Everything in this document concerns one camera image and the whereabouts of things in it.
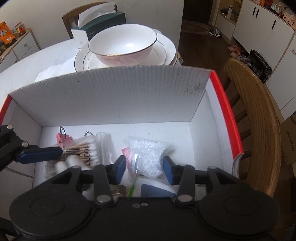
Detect cotton swab pack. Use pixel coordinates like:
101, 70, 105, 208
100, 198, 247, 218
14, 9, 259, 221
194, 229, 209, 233
45, 132, 116, 180

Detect pink binder clip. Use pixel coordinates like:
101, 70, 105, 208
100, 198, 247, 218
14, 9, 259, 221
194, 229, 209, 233
56, 126, 72, 147

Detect gold foil snack packet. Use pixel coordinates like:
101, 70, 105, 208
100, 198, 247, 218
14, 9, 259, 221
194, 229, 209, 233
109, 184, 127, 198

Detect white bead bag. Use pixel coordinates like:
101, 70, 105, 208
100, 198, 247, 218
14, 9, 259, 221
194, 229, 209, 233
121, 136, 175, 178

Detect red white cardboard box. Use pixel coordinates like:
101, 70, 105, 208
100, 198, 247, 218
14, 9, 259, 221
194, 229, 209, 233
0, 65, 244, 202

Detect white paper napkin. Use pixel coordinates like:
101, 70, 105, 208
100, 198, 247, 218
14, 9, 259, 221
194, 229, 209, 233
35, 57, 76, 82

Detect near wooden chair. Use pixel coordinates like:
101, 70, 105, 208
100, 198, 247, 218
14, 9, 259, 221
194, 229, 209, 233
223, 58, 281, 196

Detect white side cabinet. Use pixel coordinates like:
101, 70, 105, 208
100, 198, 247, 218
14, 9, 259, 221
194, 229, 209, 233
0, 28, 40, 73

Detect orange snack bag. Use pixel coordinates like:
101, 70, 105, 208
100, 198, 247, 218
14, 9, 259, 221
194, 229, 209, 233
0, 22, 16, 46

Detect white gold-rimmed plate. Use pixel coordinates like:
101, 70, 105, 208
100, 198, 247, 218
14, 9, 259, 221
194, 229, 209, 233
74, 31, 180, 72

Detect white porcelain bowl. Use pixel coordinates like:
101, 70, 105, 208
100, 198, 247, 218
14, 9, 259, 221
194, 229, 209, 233
88, 24, 158, 64

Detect brown cardboard box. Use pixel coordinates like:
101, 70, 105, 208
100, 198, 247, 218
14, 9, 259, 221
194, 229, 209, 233
280, 113, 296, 166

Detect black shoe rack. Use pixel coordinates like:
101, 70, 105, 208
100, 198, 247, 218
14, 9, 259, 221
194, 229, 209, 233
245, 50, 273, 83

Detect wooden dining chair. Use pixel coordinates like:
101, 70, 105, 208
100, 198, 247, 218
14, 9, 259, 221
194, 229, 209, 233
62, 1, 117, 39

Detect green white tissue box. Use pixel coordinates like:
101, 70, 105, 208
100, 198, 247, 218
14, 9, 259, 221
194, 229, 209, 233
71, 2, 126, 49

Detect white storage cabinets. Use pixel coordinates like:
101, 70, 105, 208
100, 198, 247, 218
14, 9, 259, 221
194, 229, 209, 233
215, 1, 295, 120

